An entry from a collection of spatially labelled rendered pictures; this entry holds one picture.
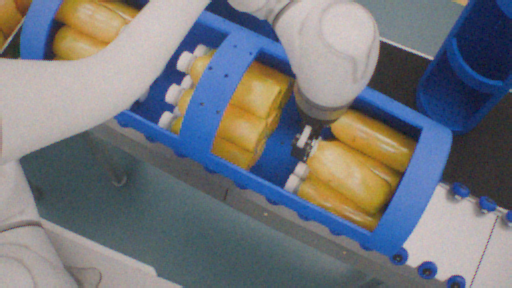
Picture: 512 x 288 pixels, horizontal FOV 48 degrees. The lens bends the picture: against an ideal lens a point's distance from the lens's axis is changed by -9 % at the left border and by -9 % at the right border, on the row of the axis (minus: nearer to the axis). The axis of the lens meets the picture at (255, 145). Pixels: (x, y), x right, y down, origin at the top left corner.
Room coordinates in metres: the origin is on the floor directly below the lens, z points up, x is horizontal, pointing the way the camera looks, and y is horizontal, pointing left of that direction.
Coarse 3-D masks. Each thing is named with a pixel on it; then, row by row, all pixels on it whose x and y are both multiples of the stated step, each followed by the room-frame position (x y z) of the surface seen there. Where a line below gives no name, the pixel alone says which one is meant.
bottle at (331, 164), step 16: (320, 144) 0.39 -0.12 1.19; (320, 160) 0.36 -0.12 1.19; (336, 160) 0.36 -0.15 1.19; (352, 160) 0.37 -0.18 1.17; (320, 176) 0.34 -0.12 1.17; (336, 176) 0.34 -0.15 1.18; (352, 176) 0.34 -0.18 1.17; (368, 176) 0.35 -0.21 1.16; (352, 192) 0.32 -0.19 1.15; (368, 192) 0.32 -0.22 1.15; (384, 192) 0.32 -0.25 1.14; (368, 208) 0.30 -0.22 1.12
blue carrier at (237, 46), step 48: (48, 0) 0.63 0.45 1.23; (144, 0) 0.73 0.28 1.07; (48, 48) 0.60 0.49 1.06; (192, 48) 0.65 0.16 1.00; (240, 48) 0.55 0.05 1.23; (192, 96) 0.45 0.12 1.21; (384, 96) 0.50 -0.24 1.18; (192, 144) 0.38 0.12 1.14; (288, 144) 0.47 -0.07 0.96; (432, 144) 0.40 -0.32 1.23; (288, 192) 0.31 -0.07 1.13; (432, 192) 0.31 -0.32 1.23; (384, 240) 0.23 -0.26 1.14
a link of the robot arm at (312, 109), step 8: (296, 80) 0.38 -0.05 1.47; (296, 88) 0.37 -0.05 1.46; (296, 96) 0.37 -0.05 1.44; (304, 96) 0.35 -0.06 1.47; (304, 104) 0.35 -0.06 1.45; (312, 104) 0.34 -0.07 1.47; (344, 104) 0.35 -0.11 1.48; (312, 112) 0.34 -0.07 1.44; (320, 112) 0.34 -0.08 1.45; (328, 112) 0.34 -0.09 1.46; (336, 112) 0.34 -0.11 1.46; (344, 112) 0.35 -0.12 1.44
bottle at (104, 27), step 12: (72, 0) 0.65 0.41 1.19; (84, 0) 0.66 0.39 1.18; (60, 12) 0.63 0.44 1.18; (72, 12) 0.63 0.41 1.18; (84, 12) 0.63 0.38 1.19; (96, 12) 0.63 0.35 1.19; (108, 12) 0.63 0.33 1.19; (72, 24) 0.61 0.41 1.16; (84, 24) 0.60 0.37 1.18; (96, 24) 0.60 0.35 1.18; (108, 24) 0.60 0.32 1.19; (120, 24) 0.61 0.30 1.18; (96, 36) 0.59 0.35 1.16; (108, 36) 0.58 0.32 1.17
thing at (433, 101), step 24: (480, 0) 1.12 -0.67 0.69; (504, 0) 0.92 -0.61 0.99; (456, 24) 1.03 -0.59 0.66; (480, 24) 1.13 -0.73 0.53; (504, 24) 1.11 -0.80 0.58; (456, 48) 0.97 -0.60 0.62; (480, 48) 1.12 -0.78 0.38; (504, 48) 1.08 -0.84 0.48; (432, 72) 1.11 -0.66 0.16; (456, 72) 0.91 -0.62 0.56; (480, 72) 1.09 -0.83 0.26; (504, 72) 1.02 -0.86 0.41; (432, 96) 1.01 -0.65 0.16; (456, 96) 1.02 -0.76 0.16; (480, 96) 1.03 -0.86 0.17; (456, 120) 0.92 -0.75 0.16; (480, 120) 0.89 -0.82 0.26
